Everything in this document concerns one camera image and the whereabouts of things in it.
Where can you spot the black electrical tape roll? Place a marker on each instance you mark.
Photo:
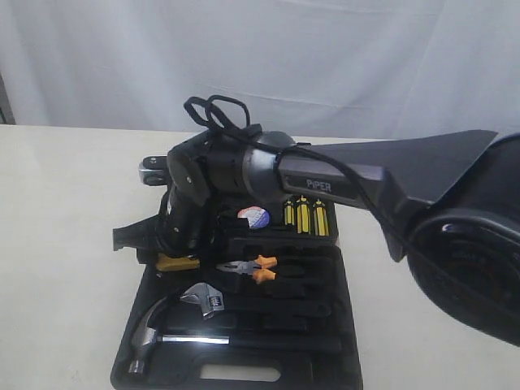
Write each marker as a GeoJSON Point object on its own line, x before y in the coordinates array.
{"type": "Point", "coordinates": [256, 217]}

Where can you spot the steel claw hammer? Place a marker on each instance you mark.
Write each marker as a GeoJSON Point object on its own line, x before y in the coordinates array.
{"type": "Point", "coordinates": [146, 337]}

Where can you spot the small yellow black screwdriver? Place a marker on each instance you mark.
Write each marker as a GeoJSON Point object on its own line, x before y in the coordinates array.
{"type": "Point", "coordinates": [289, 218]}

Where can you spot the silver adjustable wrench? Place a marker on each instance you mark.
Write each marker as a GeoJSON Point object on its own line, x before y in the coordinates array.
{"type": "Point", "coordinates": [211, 301]}

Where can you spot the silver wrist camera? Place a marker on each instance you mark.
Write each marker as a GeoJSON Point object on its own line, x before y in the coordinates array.
{"type": "Point", "coordinates": [153, 171]}

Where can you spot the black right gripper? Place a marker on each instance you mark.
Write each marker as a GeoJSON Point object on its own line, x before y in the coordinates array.
{"type": "Point", "coordinates": [178, 229]}

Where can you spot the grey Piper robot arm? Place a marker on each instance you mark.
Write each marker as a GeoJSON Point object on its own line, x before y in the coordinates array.
{"type": "Point", "coordinates": [447, 204]}

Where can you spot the orange black handled pliers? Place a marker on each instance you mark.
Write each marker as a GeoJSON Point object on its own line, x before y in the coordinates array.
{"type": "Point", "coordinates": [276, 275]}

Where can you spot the yellow tape measure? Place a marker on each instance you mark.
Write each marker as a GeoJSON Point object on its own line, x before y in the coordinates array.
{"type": "Point", "coordinates": [169, 264]}

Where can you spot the black plastic tool case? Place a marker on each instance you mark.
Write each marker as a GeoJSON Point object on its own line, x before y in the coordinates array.
{"type": "Point", "coordinates": [244, 286]}

